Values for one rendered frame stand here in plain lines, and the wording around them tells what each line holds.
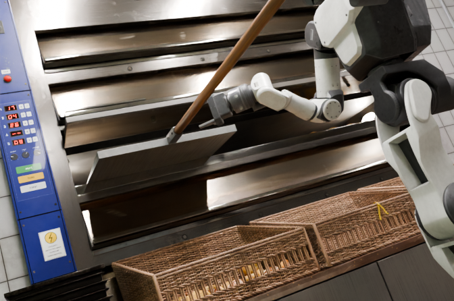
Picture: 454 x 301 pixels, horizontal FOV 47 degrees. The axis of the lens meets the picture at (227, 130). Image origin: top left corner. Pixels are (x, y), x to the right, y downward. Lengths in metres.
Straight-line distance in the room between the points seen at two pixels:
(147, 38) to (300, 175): 0.95
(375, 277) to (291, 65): 1.27
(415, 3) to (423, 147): 0.48
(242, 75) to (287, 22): 0.46
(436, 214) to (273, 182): 0.96
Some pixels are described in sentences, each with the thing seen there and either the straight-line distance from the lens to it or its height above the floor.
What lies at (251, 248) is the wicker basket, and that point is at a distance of 1.70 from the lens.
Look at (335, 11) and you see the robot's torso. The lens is 1.70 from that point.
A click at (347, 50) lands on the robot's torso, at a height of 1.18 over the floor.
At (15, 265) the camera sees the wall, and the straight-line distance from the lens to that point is 2.04.
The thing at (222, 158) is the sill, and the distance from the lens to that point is 2.31.
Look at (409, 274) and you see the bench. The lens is 1.94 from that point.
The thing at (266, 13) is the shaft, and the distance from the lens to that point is 1.24.
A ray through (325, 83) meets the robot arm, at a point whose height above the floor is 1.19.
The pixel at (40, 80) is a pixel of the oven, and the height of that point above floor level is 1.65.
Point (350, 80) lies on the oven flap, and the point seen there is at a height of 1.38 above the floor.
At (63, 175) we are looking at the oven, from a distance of 2.13.
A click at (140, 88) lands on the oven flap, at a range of 2.34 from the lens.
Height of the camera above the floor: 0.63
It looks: 16 degrees up
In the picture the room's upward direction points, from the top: 20 degrees counter-clockwise
